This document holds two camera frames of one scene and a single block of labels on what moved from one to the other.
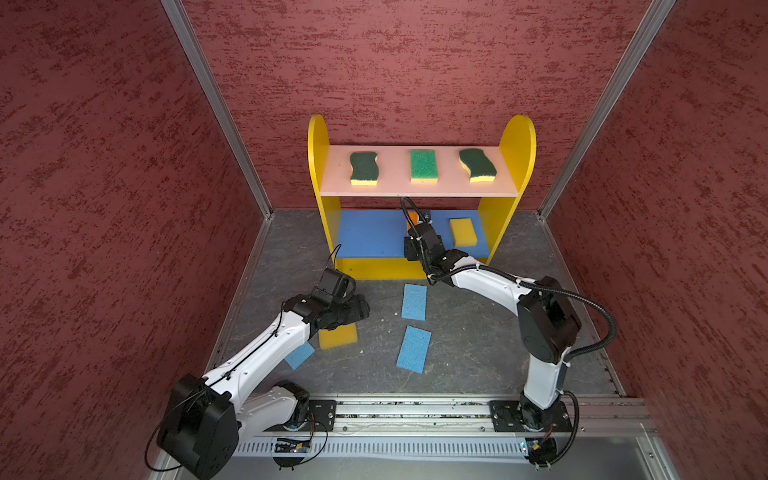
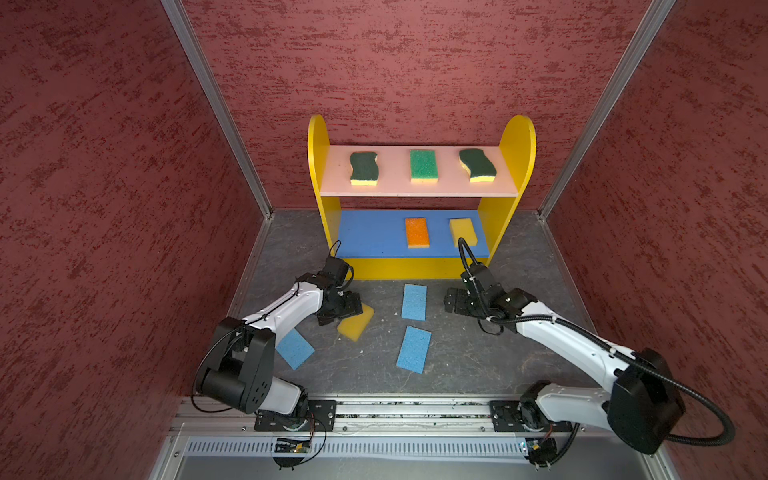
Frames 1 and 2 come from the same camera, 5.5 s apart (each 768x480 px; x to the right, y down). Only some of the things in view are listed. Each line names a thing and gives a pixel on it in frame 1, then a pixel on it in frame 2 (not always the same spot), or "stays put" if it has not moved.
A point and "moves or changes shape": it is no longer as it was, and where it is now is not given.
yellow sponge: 464,232 stays put
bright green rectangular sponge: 423,167 stays put
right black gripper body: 414,254 -> 466,303
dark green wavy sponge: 480,167 stays put
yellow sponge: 344,334 moves or changes shape
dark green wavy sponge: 364,169 stays put
